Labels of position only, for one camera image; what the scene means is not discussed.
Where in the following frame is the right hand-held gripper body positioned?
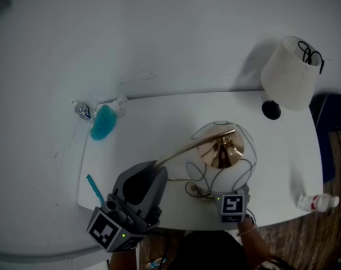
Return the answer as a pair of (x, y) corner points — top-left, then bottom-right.
(214, 185), (251, 224)

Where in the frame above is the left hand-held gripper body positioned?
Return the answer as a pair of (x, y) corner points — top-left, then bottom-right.
(86, 194), (162, 253)

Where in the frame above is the white globe lamp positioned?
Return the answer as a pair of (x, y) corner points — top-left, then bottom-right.
(156, 120), (258, 200)

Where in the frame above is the person's left forearm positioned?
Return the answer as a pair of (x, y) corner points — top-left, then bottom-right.
(110, 247), (138, 270)

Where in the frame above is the person's right forearm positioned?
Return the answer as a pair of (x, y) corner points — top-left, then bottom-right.
(236, 218), (273, 264)

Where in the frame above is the table lamp, white shade, black base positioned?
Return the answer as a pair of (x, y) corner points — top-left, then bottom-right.
(261, 35), (325, 120)

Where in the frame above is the person's dark garment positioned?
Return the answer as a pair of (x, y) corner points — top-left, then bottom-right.
(173, 231), (249, 270)

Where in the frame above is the clear water bottle blue label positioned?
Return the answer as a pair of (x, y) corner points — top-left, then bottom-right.
(146, 257), (168, 269)
(71, 100), (96, 122)

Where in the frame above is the blue liquid spray bottle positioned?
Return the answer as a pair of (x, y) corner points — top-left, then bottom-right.
(89, 94), (129, 142)

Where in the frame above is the clear water bottle red label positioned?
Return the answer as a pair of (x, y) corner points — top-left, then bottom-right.
(297, 194), (340, 213)

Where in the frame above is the dark blue chair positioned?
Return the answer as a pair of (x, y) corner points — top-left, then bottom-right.
(309, 93), (341, 184)

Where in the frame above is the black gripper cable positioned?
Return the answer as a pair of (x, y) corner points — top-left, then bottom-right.
(245, 208), (257, 226)
(158, 231), (172, 264)

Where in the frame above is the pale wrist bracelet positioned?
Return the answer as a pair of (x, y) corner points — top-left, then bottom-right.
(237, 224), (259, 237)

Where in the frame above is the teal blue strap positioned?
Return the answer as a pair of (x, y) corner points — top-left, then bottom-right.
(86, 174), (105, 205)

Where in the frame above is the black cable with switch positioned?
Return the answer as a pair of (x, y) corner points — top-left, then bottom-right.
(297, 40), (325, 75)

